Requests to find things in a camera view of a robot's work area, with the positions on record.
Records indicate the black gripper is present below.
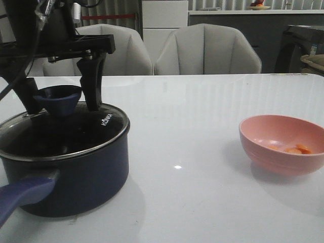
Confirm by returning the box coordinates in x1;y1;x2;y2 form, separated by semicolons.
1;1;115;114

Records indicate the glass lid with blue knob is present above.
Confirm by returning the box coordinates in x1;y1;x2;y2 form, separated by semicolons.
1;85;130;161

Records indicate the pink bowl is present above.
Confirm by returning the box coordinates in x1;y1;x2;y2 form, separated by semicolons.
239;115;323;176

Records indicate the orange ham slice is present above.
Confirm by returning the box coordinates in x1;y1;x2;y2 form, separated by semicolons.
296;144;312;154
284;147;302;154

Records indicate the red barrier belt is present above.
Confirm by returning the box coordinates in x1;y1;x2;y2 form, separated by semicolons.
80;14;136;20

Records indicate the grey chair left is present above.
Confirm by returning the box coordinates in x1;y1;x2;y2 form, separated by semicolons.
43;24;153;76

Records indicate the grey chair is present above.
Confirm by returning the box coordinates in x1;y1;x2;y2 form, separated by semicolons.
154;23;262;75
43;24;153;76

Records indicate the dark blue saucepan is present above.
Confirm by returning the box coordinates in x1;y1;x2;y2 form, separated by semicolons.
1;128;130;223

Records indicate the white cabinet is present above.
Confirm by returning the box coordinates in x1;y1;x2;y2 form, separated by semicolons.
142;1;188;63

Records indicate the grey chair right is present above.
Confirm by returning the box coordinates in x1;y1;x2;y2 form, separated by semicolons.
154;23;262;75

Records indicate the grey counter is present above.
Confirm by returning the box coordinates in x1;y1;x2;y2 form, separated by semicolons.
188;10;323;73

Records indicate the fruit plate on counter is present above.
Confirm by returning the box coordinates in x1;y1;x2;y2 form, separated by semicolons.
249;0;271;10

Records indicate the dark glossy appliance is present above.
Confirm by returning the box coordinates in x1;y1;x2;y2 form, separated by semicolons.
274;25;323;73

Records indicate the beige cushion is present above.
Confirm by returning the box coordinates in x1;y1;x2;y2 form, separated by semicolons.
300;54;324;76

